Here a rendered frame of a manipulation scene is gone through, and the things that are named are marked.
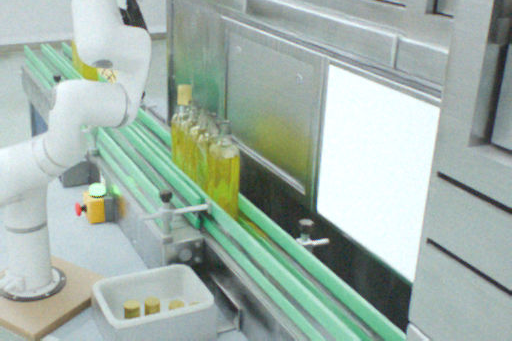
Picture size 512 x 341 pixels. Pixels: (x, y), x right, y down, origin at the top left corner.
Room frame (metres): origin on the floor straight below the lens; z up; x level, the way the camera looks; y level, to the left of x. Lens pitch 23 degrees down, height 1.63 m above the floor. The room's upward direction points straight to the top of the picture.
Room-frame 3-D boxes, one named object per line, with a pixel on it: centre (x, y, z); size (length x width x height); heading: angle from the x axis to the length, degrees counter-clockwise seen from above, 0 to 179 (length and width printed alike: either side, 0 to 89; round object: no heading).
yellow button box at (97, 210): (1.75, 0.23, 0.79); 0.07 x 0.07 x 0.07; 22
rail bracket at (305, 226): (1.23, -0.27, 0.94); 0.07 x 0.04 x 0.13; 112
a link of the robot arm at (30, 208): (1.37, 0.35, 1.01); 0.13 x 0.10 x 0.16; 136
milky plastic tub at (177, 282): (1.23, 0.06, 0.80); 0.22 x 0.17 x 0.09; 112
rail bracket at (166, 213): (1.37, 0.01, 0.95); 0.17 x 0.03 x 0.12; 112
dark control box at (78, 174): (2.01, 0.34, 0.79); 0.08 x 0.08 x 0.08; 22
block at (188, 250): (1.38, -0.01, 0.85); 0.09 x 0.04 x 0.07; 112
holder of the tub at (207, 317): (1.24, 0.03, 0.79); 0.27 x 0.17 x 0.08; 112
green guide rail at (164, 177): (2.24, 0.28, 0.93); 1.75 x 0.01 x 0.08; 22
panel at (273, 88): (1.34, -0.29, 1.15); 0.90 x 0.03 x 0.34; 22
